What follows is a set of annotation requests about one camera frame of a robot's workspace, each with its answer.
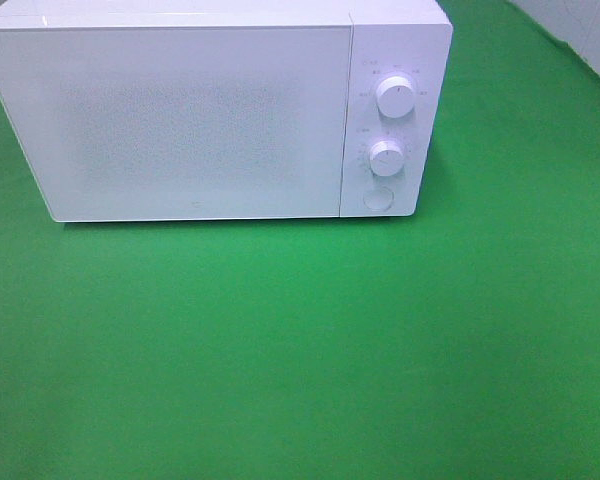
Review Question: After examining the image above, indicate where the green table cloth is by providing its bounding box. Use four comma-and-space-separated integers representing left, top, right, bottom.
0, 1, 600, 479

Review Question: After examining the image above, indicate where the white dial knob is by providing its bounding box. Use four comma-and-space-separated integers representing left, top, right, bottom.
369, 139, 406, 177
375, 74, 416, 119

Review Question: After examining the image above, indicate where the round white door button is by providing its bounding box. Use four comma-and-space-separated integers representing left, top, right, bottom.
363, 187, 394, 212

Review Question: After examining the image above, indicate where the white microwave door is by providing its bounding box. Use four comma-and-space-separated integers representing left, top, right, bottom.
0, 27, 350, 222

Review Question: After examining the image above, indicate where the white microwave oven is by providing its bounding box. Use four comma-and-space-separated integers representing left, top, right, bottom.
0, 1, 453, 217

